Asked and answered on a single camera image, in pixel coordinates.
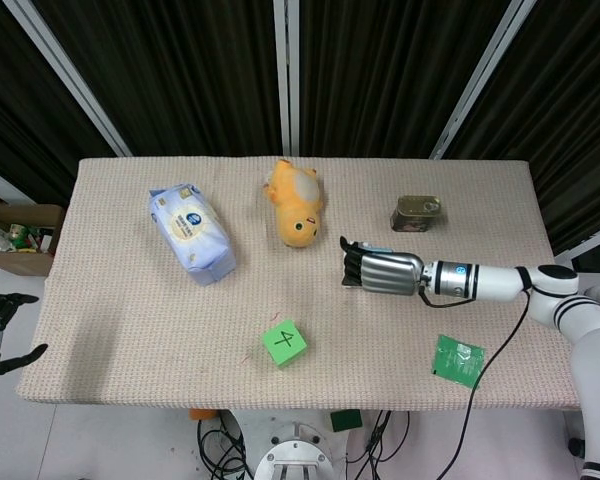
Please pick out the pink waffle tablecloth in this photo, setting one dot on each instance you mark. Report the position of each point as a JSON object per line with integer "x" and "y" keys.
{"x": 130, "y": 325}

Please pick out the cardboard box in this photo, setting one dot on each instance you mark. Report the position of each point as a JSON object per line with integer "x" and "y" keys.
{"x": 10, "y": 262}

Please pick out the dark screen device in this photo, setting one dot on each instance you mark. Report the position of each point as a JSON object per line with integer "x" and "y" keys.
{"x": 597, "y": 257}

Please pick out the dark luncheon meat tin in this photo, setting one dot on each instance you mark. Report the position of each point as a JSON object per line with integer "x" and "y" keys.
{"x": 420, "y": 215}

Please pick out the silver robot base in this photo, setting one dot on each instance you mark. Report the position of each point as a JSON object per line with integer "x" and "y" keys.
{"x": 297, "y": 457}

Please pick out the grey aluminium frame post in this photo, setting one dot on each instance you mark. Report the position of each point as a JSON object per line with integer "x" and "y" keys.
{"x": 75, "y": 85}
{"x": 480, "y": 80}
{"x": 286, "y": 75}

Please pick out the green foil sachet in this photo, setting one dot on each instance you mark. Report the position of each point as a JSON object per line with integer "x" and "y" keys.
{"x": 457, "y": 361}

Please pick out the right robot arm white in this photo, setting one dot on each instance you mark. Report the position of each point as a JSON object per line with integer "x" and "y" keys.
{"x": 500, "y": 282}

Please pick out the blue tissue pack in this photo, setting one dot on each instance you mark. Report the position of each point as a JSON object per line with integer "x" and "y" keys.
{"x": 192, "y": 235}

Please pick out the green sponge block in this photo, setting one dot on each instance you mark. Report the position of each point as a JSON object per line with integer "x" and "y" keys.
{"x": 346, "y": 421}

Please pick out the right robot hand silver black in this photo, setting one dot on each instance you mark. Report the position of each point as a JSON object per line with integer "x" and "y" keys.
{"x": 390, "y": 272}

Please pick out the black curtain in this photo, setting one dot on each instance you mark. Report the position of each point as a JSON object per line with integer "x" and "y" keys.
{"x": 180, "y": 75}

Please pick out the green foam cube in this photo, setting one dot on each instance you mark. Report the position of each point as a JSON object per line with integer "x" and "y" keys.
{"x": 284, "y": 345}

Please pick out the orange object under table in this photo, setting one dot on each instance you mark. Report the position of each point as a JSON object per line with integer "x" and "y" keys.
{"x": 202, "y": 414}

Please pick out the orange plush toy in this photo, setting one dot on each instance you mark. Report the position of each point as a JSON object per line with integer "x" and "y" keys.
{"x": 297, "y": 210}

